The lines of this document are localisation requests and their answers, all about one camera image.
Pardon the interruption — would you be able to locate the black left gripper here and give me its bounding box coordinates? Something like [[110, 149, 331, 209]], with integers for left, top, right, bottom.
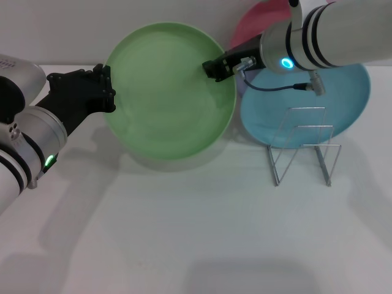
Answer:
[[35, 63, 117, 140]]

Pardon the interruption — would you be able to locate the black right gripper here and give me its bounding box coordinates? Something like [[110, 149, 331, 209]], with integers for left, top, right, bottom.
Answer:
[[202, 34, 267, 83]]

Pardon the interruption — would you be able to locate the green round plate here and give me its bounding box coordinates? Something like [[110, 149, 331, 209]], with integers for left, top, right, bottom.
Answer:
[[102, 21, 237, 160]]

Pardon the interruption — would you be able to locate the pink round plate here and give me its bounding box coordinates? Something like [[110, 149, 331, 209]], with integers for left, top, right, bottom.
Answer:
[[231, 0, 295, 49]]

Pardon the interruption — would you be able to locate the light blue round plate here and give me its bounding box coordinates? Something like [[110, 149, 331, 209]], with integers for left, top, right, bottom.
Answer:
[[240, 62, 371, 150]]

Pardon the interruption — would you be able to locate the dark cable with silver connectors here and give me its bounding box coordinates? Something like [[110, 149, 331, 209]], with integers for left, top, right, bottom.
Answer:
[[235, 56, 326, 96]]

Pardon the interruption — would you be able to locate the silver wire plate rack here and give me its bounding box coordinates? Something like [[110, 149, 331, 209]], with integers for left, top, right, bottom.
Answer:
[[265, 107, 342, 187]]

